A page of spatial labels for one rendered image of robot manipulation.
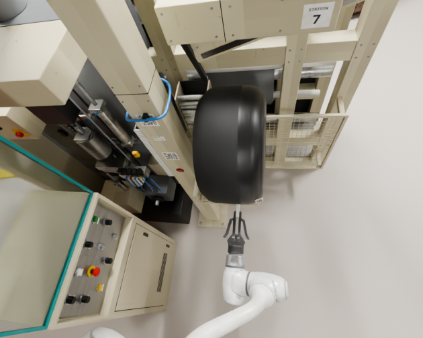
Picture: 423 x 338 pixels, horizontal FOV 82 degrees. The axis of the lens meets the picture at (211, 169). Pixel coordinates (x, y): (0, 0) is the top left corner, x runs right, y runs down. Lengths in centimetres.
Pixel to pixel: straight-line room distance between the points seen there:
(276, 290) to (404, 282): 150
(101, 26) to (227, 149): 56
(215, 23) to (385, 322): 220
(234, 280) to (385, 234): 161
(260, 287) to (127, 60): 94
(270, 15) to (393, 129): 224
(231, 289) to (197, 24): 106
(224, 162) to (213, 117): 19
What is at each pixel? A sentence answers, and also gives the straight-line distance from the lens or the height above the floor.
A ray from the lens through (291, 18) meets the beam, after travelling 99.
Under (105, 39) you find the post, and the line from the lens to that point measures 80.
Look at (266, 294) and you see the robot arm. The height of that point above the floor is 113.
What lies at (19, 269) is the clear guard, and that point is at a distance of 109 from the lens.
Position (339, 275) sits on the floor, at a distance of 232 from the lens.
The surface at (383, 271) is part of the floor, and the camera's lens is 243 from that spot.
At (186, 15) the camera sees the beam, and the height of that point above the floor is 175.
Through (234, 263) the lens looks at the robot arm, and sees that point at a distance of 118.
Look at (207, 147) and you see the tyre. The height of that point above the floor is 142.
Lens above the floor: 223
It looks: 61 degrees down
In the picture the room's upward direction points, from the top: 21 degrees counter-clockwise
